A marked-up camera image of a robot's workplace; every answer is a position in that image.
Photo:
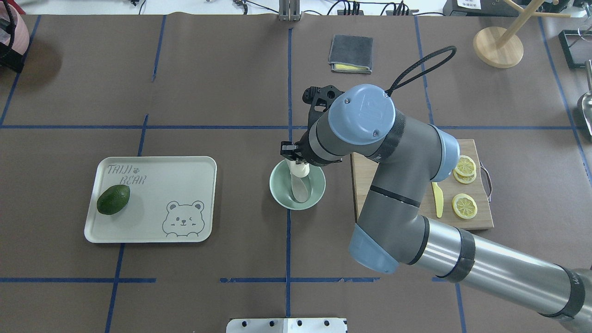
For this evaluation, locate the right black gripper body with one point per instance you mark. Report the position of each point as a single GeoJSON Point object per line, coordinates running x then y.
{"type": "Point", "coordinates": [301, 147]}

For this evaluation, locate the white steamed bun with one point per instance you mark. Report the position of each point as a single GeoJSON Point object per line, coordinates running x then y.
{"type": "Point", "coordinates": [299, 170]}

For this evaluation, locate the white ceramic spoon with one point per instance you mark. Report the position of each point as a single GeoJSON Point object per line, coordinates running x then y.
{"type": "Point", "coordinates": [299, 190]}

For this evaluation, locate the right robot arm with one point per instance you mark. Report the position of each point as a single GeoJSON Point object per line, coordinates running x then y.
{"type": "Point", "coordinates": [390, 230]}

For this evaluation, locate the green bowl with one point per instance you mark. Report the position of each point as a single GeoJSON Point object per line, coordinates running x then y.
{"type": "Point", "coordinates": [280, 186]}

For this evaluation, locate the pink bowl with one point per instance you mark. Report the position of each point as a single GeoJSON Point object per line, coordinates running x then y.
{"type": "Point", "coordinates": [14, 37]}

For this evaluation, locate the grey folded cloth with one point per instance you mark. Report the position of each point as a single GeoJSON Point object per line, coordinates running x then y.
{"type": "Point", "coordinates": [351, 54]}

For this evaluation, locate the yellow plastic knife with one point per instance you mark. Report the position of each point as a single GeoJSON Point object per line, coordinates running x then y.
{"type": "Point", "coordinates": [439, 199]}

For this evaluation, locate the lemon slice under top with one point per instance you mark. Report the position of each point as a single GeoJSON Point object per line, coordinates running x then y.
{"type": "Point", "coordinates": [464, 179]}

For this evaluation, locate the lemon slice lower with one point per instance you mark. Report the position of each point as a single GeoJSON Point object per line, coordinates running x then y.
{"type": "Point", "coordinates": [464, 206]}

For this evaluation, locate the white bear tray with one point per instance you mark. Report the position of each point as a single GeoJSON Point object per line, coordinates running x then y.
{"type": "Point", "coordinates": [171, 200]}

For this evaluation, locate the wooden cutting board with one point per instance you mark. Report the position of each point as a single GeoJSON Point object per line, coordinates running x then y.
{"type": "Point", "coordinates": [364, 171]}

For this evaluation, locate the wooden mug tree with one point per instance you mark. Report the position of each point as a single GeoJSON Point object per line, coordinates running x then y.
{"type": "Point", "coordinates": [501, 47]}

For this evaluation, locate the green avocado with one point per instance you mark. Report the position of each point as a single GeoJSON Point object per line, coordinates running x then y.
{"type": "Point", "coordinates": [113, 200]}

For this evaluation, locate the black glass rack tray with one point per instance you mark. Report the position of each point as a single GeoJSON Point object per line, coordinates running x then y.
{"type": "Point", "coordinates": [576, 46]}

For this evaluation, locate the steel scoop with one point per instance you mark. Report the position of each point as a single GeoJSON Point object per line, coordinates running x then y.
{"type": "Point", "coordinates": [585, 102]}

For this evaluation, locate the metal camera post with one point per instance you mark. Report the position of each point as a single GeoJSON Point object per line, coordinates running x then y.
{"type": "Point", "coordinates": [289, 10]}

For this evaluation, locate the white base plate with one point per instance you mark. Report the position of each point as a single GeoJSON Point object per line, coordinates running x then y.
{"type": "Point", "coordinates": [288, 325]}

